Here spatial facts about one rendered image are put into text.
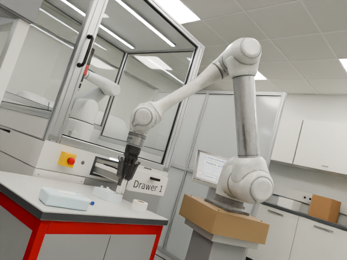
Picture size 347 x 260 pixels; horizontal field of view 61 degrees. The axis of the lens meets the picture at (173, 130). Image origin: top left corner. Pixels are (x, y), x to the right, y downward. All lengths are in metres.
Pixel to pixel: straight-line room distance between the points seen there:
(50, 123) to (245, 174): 0.98
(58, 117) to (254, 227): 1.11
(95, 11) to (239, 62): 0.83
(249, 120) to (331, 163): 3.31
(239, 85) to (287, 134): 3.57
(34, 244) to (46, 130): 0.74
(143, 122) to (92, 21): 0.73
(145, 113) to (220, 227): 0.62
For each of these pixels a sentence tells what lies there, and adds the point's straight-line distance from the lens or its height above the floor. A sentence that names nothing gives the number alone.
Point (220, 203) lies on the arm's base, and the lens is 1.56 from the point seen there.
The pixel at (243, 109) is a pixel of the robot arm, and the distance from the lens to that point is 1.38.
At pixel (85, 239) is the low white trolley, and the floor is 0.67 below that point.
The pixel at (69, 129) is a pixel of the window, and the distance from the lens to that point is 1.69.
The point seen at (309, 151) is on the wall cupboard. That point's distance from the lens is 4.74.
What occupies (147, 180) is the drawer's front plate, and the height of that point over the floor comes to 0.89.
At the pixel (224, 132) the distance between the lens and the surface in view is 3.45.
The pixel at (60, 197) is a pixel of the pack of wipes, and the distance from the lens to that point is 1.06.
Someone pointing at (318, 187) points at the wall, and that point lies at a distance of 4.99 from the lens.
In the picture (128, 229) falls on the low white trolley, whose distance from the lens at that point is 1.26.
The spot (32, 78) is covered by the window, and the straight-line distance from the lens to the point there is 2.03.
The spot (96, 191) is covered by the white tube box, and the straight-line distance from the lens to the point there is 1.49.
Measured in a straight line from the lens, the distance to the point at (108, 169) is 1.71.
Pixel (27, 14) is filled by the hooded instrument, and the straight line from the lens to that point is 1.30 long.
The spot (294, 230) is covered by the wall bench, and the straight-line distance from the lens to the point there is 4.30.
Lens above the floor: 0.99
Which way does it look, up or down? 7 degrees up
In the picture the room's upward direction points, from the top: 16 degrees clockwise
